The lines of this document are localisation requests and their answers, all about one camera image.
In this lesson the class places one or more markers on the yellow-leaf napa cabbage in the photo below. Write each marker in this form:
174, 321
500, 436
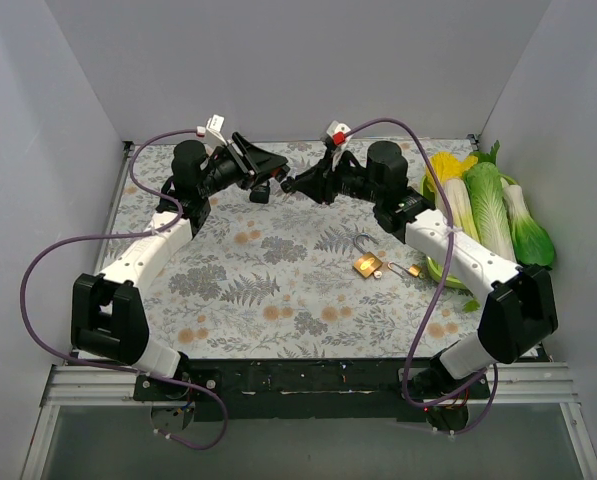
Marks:
449, 171

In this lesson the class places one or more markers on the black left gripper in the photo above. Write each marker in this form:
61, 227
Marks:
245, 157

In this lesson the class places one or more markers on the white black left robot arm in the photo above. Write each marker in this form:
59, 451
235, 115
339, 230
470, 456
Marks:
108, 316

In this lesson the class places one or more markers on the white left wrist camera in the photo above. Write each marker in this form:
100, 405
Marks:
211, 133

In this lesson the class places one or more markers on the black-headed key bunch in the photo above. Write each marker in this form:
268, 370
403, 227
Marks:
288, 186

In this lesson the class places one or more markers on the floral patterned mat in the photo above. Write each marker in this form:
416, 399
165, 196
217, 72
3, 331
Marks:
277, 280

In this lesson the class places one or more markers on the large brass padlock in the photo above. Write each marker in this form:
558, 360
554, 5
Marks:
368, 265

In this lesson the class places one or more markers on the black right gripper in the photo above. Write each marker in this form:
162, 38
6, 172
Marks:
323, 175

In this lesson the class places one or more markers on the green napa cabbage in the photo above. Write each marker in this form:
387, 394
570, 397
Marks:
485, 189

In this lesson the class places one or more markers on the green celery stalks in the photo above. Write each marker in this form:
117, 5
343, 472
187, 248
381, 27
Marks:
467, 263

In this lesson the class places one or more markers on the aluminium frame rail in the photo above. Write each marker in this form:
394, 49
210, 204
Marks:
308, 419

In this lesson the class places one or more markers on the bok choy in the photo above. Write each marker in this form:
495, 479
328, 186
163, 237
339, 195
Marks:
531, 242

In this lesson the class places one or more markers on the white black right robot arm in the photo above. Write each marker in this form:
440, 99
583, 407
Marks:
518, 301

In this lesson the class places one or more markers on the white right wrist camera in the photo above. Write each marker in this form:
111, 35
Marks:
336, 139

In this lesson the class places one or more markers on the black padlock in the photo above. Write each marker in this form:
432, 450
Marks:
260, 191

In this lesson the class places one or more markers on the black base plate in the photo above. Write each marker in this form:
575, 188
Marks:
296, 388

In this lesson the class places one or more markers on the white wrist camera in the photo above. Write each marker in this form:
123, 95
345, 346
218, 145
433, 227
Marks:
211, 133
336, 139

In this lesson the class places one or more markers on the small brass padlock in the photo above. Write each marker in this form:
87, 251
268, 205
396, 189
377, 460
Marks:
414, 271

